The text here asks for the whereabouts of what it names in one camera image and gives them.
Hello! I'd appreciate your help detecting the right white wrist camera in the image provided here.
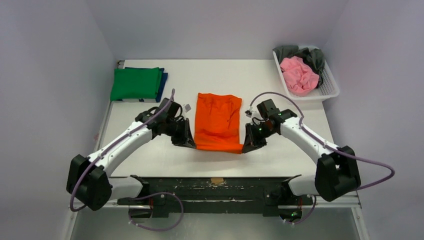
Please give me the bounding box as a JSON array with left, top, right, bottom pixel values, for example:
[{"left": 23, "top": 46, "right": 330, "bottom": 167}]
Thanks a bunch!
[{"left": 245, "top": 109, "right": 254, "bottom": 118}]

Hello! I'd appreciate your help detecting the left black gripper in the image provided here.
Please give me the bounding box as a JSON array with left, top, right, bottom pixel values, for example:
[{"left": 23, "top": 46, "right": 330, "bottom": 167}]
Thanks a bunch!
[{"left": 164, "top": 117, "right": 196, "bottom": 149}]

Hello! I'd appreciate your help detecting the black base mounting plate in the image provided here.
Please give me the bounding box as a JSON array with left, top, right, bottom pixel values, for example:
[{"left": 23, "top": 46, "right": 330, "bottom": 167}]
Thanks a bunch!
[{"left": 117, "top": 177, "right": 313, "bottom": 220}]

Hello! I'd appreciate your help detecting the dark grey t shirt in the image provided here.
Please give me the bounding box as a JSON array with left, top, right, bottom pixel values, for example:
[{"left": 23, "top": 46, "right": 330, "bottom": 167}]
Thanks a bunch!
[{"left": 273, "top": 45, "right": 325, "bottom": 89}]

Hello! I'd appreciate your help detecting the folded blue t shirt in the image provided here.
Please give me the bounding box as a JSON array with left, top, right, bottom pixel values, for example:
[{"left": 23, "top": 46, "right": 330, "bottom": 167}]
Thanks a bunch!
[{"left": 121, "top": 67, "right": 168, "bottom": 103}]

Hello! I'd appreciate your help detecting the orange t shirt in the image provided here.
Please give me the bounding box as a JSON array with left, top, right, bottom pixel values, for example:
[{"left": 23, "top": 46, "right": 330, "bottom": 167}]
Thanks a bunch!
[{"left": 194, "top": 93, "right": 243, "bottom": 154}]

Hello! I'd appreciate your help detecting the white plastic basket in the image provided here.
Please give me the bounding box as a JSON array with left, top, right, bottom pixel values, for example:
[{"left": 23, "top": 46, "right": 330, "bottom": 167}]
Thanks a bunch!
[{"left": 272, "top": 45, "right": 340, "bottom": 102}]

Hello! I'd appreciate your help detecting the brown tape piece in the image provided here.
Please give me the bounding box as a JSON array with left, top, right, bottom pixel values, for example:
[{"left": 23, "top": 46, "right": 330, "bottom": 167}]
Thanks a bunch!
[{"left": 210, "top": 177, "right": 225, "bottom": 186}]

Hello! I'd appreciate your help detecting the pink t shirt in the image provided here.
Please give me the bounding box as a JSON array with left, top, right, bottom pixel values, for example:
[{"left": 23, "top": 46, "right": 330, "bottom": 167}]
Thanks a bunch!
[{"left": 279, "top": 56, "right": 320, "bottom": 97}]

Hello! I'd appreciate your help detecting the folded green t shirt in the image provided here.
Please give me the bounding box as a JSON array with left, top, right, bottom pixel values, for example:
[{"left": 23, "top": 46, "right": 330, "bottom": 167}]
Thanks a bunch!
[{"left": 109, "top": 67, "right": 164, "bottom": 102}]

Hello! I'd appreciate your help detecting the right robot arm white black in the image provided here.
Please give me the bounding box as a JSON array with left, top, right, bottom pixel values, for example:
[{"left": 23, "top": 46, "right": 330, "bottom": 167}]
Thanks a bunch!
[{"left": 242, "top": 99, "right": 362, "bottom": 204}]

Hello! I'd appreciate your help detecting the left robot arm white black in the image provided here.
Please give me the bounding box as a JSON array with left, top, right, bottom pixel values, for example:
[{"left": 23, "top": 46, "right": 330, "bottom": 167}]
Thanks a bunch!
[{"left": 66, "top": 98, "right": 196, "bottom": 212}]

